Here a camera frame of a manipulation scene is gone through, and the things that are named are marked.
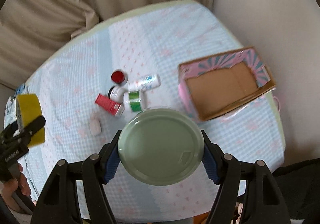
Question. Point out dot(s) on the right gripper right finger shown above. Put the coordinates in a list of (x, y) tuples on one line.
[(263, 200)]

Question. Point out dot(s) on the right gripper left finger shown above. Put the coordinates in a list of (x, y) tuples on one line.
[(58, 201)]

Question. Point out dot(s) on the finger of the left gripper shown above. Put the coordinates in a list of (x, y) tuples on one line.
[(33, 130)]

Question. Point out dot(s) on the yellow tape roll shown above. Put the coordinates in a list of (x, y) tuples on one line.
[(28, 108)]

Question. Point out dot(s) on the red rectangular carton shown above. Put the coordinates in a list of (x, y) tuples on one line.
[(112, 107)]

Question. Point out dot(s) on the black-lidded white jar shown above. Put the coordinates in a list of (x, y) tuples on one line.
[(116, 93)]

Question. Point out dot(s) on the green-labelled white jar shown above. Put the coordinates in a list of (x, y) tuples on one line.
[(137, 101)]

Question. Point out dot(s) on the jar with pale green lid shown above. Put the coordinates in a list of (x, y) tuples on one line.
[(161, 147)]

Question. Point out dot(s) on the person's left hand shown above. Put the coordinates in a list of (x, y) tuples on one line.
[(9, 187)]

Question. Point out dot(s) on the blue patterned fabric item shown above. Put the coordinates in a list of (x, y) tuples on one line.
[(20, 89)]

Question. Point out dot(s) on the small white pink eraser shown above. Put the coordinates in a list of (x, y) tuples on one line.
[(94, 126)]

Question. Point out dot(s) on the red-lidded small jar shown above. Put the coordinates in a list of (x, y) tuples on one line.
[(119, 77)]

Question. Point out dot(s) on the pink patterned cardboard box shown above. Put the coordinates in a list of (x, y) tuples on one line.
[(223, 83)]

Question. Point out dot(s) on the white vitamin D bottle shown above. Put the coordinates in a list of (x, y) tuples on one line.
[(144, 83)]

